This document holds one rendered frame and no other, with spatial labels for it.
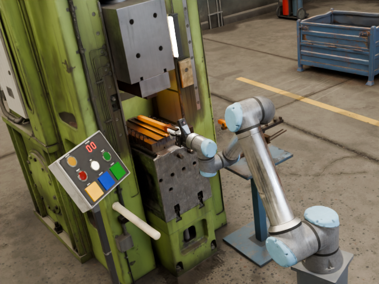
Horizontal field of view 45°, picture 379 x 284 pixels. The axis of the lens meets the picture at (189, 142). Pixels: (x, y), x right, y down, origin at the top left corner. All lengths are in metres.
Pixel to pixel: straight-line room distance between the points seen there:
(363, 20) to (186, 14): 4.27
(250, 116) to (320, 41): 4.48
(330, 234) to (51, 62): 1.80
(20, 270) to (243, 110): 2.28
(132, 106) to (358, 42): 3.62
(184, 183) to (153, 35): 0.92
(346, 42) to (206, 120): 3.39
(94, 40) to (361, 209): 2.31
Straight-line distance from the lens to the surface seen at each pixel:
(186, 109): 2.92
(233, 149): 2.37
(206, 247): 3.18
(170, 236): 2.93
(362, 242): 3.37
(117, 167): 2.38
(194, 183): 2.87
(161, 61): 2.57
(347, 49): 6.13
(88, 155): 2.30
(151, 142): 2.67
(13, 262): 3.77
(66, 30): 2.43
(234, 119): 1.94
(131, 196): 2.87
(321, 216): 2.11
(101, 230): 2.55
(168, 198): 2.78
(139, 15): 2.46
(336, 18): 7.06
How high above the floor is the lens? 2.11
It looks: 26 degrees down
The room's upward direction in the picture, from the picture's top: 9 degrees counter-clockwise
